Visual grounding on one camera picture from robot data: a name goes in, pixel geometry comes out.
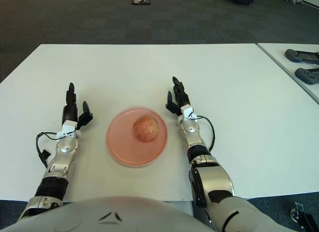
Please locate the small black red floor item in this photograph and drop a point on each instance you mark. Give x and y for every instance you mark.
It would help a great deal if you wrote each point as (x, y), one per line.
(141, 2)

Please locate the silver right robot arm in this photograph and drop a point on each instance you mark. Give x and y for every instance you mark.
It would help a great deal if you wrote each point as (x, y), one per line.
(207, 167)

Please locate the pink round plate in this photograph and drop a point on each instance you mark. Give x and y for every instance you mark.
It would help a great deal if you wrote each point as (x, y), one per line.
(124, 147)

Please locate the black metal caster frame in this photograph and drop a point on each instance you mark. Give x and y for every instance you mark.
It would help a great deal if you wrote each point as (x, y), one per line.
(300, 214)

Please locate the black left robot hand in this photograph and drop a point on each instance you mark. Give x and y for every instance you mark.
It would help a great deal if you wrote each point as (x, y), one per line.
(69, 113)

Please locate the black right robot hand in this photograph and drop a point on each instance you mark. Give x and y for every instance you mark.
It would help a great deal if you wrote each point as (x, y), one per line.
(180, 101)

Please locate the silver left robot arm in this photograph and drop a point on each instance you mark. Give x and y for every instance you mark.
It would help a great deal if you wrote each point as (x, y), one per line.
(63, 152)

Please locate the silver robot torso shell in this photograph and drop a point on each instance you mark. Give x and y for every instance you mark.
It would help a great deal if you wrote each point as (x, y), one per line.
(112, 217)

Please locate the dark grey game controller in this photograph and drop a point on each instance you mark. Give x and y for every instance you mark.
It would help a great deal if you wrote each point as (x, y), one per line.
(306, 76)
(297, 55)

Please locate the red yellow apple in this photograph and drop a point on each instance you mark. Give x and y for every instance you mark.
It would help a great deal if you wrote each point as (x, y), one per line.
(146, 128)

